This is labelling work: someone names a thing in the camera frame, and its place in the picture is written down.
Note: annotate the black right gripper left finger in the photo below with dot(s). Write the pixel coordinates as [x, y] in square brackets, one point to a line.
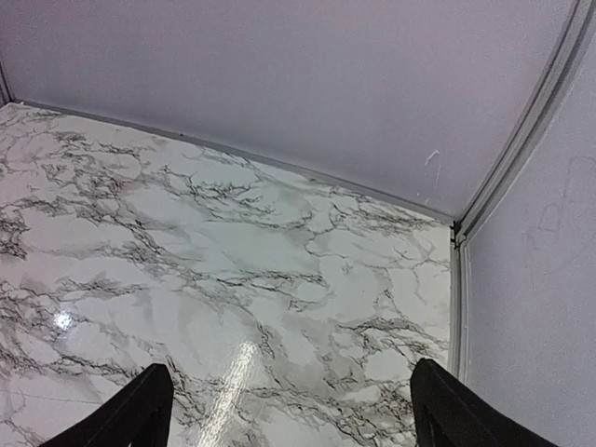
[137, 415]

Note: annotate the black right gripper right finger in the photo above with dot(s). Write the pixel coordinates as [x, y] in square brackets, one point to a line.
[447, 413]

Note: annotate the grey corner frame post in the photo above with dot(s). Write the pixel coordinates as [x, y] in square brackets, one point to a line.
[550, 89]

